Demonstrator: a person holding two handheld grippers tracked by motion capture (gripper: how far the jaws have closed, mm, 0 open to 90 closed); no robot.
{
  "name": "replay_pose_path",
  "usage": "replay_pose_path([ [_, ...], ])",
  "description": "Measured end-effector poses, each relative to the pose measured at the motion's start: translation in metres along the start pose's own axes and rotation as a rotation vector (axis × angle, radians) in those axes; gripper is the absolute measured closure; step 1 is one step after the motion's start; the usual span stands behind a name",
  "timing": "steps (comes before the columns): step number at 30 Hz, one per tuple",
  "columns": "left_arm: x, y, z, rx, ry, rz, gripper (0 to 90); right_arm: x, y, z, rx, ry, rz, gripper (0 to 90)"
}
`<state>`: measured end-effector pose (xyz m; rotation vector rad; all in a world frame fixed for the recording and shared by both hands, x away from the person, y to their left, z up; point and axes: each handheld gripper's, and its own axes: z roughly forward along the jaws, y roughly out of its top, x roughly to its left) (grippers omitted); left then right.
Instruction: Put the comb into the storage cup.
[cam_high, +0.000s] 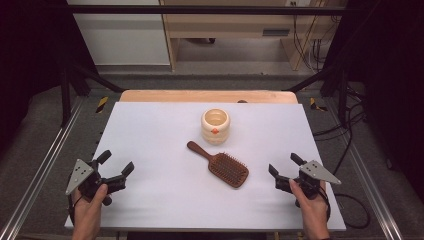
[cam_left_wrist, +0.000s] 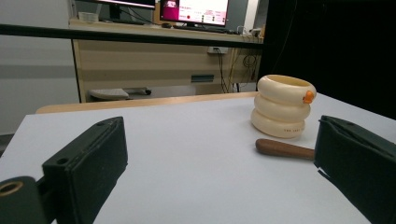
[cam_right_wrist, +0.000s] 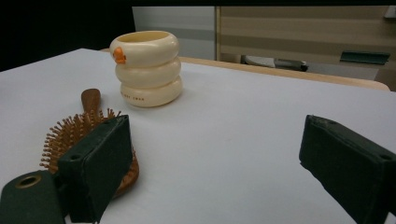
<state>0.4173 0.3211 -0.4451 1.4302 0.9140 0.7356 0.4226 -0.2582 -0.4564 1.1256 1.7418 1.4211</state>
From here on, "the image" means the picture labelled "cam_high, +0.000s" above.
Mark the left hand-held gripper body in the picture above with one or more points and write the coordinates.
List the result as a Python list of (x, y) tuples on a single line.
[(87, 181)]

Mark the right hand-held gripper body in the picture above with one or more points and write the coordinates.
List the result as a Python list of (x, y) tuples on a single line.
[(313, 173)]

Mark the brown wooden hairbrush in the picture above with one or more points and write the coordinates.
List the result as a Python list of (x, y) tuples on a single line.
[(228, 170)]

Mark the cream ribbed cup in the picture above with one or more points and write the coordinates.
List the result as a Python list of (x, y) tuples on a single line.
[(215, 135)]

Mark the person's left hand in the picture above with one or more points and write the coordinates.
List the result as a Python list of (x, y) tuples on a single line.
[(87, 213)]

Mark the person's right hand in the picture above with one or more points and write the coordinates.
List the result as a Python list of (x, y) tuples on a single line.
[(313, 213)]

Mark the white table board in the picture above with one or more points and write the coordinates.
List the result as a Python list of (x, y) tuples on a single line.
[(160, 150)]

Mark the white cabinet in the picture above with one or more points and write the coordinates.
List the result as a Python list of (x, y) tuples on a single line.
[(123, 40)]

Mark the dark curtain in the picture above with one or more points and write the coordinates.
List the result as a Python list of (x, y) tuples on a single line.
[(393, 83), (30, 60)]

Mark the light wooden desk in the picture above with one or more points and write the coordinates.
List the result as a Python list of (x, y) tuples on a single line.
[(226, 23)]

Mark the aluminium rail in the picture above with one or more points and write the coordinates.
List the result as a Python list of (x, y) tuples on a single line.
[(366, 173), (43, 163)]

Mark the black frame stand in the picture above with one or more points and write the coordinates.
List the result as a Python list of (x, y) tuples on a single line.
[(342, 96), (65, 96)]

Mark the black horizontal frame bar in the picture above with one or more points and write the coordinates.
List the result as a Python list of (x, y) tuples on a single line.
[(200, 9)]

